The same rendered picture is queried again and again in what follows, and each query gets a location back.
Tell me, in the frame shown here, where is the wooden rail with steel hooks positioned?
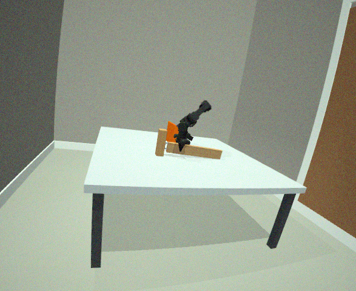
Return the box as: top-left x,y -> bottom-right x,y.
165,141 -> 222,159

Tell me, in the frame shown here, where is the wooden post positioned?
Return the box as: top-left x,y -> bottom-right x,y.
155,129 -> 167,156

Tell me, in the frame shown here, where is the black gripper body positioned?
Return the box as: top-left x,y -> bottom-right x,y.
173,130 -> 190,145

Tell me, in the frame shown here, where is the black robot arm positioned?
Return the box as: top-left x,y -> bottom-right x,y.
177,101 -> 211,141

